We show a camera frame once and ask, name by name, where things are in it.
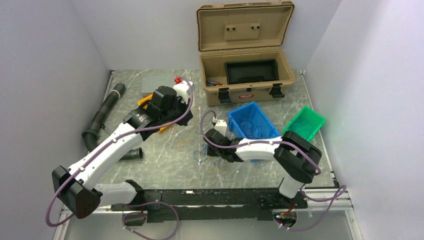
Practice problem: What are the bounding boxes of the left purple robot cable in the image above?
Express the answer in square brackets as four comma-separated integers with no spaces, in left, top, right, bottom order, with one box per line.
[45,77,195,240]

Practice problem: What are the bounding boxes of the green plastic bin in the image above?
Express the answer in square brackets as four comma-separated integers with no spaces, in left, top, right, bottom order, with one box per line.
[282,106,327,141]

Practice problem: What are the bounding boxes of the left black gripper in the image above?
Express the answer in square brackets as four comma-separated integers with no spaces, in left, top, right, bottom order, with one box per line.
[160,94,193,126]

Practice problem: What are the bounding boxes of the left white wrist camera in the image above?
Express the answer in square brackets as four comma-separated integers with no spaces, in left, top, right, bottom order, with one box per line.
[172,76,195,104]

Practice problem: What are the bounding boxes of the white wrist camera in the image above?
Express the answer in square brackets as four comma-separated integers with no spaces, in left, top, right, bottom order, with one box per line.
[212,117,228,137]
[172,76,195,104]

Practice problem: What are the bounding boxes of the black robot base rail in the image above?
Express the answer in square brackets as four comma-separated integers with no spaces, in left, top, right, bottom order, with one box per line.
[61,180,354,223]

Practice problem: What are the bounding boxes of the orange plastic bin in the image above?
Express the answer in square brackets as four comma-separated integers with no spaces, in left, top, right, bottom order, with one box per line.
[137,93,170,133]

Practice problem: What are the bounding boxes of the screwdrivers in toolbox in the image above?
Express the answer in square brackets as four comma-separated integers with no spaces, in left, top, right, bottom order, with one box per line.
[205,80,223,87]

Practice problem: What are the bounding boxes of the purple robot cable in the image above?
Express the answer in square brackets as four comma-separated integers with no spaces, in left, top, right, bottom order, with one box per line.
[45,77,195,240]
[199,109,348,232]

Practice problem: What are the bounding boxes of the silver wrench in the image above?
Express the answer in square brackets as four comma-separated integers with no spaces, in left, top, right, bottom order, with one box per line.
[100,124,113,135]

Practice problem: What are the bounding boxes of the tan open toolbox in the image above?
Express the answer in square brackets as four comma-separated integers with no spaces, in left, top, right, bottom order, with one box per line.
[196,0,295,107]

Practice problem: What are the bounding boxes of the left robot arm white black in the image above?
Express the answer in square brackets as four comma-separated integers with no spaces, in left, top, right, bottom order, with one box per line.
[52,82,193,219]

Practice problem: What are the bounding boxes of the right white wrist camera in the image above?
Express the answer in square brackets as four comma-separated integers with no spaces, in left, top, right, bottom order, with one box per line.
[212,117,228,137]

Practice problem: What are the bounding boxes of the black tray in toolbox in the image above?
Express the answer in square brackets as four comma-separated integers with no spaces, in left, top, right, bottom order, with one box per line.
[224,59,279,85]

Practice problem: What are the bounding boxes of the black corrugated hose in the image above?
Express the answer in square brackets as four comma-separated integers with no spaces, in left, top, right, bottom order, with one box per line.
[81,82,144,162]

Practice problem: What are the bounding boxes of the blue plastic bin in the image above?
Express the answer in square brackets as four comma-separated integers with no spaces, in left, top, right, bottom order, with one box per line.
[227,101,282,163]

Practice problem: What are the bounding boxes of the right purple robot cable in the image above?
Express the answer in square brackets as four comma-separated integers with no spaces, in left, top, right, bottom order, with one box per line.
[199,109,348,232]

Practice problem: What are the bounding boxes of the grey plastic case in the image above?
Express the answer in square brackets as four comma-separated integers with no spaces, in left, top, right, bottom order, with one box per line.
[141,74,176,94]

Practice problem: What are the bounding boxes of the purple thin cable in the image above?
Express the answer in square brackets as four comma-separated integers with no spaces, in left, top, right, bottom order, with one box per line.
[239,114,273,142]

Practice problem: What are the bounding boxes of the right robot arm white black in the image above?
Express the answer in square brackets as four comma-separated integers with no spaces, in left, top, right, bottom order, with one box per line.
[201,129,323,208]

